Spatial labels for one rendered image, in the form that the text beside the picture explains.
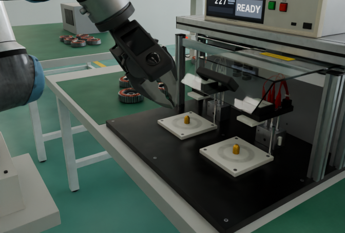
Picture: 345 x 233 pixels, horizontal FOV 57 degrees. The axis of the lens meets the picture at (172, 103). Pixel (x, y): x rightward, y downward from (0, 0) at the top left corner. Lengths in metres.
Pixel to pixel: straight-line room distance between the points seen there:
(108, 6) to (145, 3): 5.52
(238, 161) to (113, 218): 1.14
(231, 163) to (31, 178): 0.54
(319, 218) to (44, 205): 0.64
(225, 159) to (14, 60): 0.59
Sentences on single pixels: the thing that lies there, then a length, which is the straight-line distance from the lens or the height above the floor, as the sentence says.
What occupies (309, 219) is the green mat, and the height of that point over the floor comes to 0.75.
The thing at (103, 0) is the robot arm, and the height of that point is 1.22.
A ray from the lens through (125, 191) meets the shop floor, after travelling 2.08.
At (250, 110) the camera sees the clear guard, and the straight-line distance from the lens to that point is 0.63.
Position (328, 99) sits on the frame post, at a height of 0.99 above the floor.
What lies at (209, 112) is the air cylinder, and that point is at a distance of 1.18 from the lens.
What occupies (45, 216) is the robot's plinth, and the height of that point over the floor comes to 0.75.
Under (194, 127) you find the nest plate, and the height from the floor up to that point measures 0.78.
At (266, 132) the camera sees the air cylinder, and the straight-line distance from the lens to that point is 1.00.
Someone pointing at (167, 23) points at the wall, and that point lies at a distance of 6.31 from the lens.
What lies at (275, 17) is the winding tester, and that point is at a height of 1.15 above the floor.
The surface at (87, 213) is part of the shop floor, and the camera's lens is 1.97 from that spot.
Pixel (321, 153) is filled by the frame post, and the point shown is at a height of 0.85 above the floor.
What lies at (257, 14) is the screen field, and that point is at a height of 1.15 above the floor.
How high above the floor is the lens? 1.25
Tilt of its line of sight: 22 degrees down
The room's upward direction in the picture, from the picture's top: straight up
